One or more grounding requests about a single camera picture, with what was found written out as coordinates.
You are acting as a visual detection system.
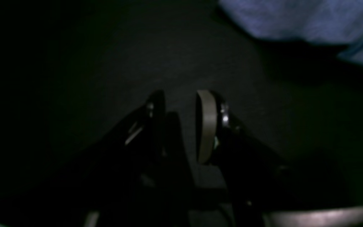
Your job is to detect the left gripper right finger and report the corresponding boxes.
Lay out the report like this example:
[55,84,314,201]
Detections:
[196,90,295,227]

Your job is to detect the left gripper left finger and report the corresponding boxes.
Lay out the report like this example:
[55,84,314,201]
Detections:
[84,90,188,227]

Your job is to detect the blue-grey t-shirt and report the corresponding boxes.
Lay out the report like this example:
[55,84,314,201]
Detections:
[218,0,363,66]

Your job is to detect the black table cloth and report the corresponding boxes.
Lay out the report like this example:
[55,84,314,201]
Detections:
[0,0,363,227]

